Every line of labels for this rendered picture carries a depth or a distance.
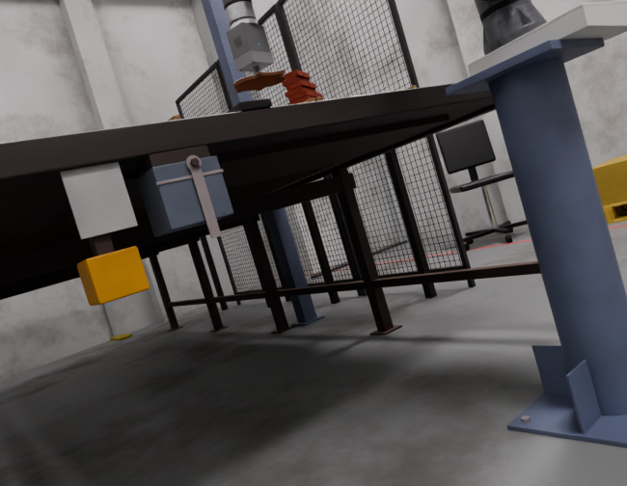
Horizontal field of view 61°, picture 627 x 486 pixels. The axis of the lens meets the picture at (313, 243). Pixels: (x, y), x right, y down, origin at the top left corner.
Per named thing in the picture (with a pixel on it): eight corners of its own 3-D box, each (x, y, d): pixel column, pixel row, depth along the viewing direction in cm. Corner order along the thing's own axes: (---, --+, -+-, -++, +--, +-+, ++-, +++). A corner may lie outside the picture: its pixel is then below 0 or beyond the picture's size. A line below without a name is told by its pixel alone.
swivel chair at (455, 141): (555, 226, 450) (521, 102, 445) (497, 249, 421) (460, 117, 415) (495, 233, 512) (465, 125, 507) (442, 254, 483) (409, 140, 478)
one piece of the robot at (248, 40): (237, 27, 147) (255, 84, 148) (214, 23, 140) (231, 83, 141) (262, 11, 141) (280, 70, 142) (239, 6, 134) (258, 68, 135)
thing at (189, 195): (243, 229, 104) (216, 140, 103) (178, 248, 95) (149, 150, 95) (219, 237, 113) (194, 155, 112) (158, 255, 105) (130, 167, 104)
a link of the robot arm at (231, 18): (219, 13, 139) (240, 16, 146) (224, 29, 139) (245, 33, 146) (237, -1, 134) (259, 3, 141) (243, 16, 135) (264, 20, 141)
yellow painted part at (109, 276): (150, 288, 93) (110, 159, 92) (99, 305, 88) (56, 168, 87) (137, 290, 99) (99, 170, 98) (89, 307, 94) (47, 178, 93)
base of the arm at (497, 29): (560, 28, 126) (547, -12, 125) (532, 31, 116) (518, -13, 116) (504, 57, 137) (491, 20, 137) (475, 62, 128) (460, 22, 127)
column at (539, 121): (728, 377, 128) (637, 27, 124) (678, 456, 104) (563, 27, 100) (573, 369, 158) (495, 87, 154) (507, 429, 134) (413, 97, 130)
